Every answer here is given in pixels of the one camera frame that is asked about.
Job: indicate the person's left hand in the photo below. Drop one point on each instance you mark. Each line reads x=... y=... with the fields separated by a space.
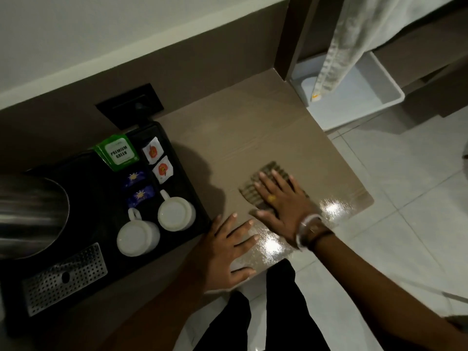
x=219 y=257

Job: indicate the person's right hand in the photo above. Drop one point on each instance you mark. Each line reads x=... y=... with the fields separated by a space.
x=289 y=211

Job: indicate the person's right little finger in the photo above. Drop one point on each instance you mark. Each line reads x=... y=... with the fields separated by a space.
x=295 y=186

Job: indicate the person's left little finger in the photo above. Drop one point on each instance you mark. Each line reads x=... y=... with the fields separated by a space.
x=217 y=223

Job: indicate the person's left middle finger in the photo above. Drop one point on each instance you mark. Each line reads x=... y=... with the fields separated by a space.
x=241 y=233

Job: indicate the person's right middle finger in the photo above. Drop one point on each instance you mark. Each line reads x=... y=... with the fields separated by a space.
x=268 y=183

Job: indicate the person's left thumb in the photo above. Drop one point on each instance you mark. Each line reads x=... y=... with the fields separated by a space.
x=243 y=276

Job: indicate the person's right thumb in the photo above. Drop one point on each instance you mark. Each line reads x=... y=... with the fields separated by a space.
x=267 y=216

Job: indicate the brown ribbed cleaning cloth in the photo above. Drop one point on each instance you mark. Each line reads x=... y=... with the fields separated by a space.
x=252 y=195

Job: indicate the person's right forearm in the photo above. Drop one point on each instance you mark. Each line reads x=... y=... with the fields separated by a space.
x=373 y=288

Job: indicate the person's left forearm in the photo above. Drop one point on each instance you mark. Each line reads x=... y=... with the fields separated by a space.
x=172 y=318

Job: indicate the white bangle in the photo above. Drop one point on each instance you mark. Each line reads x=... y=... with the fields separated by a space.
x=302 y=230

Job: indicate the white ceramic cup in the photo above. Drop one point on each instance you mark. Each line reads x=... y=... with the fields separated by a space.
x=137 y=237
x=176 y=213

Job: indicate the person's black trousers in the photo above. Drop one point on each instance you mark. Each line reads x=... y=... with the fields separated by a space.
x=285 y=314

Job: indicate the white sachet with red print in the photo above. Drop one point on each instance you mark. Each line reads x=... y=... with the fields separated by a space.
x=152 y=150
x=162 y=170

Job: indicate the blue sachet with star print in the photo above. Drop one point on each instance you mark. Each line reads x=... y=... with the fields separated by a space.
x=140 y=196
x=134 y=179

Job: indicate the white plastic bin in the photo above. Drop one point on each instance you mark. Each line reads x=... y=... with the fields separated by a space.
x=358 y=94

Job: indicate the green tea packet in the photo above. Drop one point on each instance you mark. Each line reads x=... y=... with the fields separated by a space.
x=117 y=152

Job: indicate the black serving tray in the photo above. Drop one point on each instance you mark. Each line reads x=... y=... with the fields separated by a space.
x=95 y=215

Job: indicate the brown wooden partition panel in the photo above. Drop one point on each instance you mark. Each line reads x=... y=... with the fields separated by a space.
x=294 y=32

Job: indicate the perforated metal drip plate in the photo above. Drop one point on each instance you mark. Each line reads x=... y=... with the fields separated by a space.
x=65 y=279

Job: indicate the white hanging towel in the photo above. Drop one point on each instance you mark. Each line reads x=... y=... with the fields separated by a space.
x=358 y=32

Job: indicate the brown wooden cabinet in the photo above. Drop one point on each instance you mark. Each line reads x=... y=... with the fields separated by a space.
x=427 y=58

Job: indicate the stainless steel kettle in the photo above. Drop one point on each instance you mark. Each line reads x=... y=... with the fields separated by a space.
x=29 y=215

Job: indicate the black wall socket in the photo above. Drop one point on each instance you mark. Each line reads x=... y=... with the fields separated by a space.
x=128 y=105

